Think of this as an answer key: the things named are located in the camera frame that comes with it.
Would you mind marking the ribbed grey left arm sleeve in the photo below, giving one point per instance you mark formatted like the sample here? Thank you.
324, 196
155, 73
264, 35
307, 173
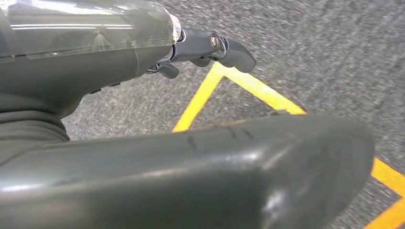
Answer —
25, 132

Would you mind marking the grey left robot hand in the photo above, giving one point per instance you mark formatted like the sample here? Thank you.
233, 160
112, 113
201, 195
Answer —
79, 57

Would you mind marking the yellow floor tape square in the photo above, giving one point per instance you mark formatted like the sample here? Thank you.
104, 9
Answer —
253, 88

